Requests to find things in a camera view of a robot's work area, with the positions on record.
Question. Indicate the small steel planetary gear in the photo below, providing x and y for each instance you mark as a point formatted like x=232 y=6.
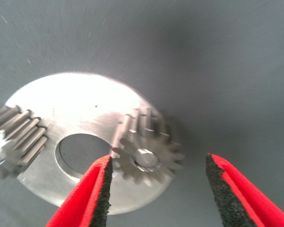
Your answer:
x=21 y=139
x=151 y=146

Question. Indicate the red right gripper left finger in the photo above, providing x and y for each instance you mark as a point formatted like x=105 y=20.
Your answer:
x=85 y=201

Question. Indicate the round metal carrier plate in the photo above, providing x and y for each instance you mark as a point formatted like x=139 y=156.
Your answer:
x=73 y=99

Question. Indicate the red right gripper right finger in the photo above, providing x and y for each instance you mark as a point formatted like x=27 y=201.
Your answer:
x=241 y=201

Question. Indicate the dark grey table cloth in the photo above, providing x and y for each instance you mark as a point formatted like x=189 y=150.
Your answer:
x=203 y=47

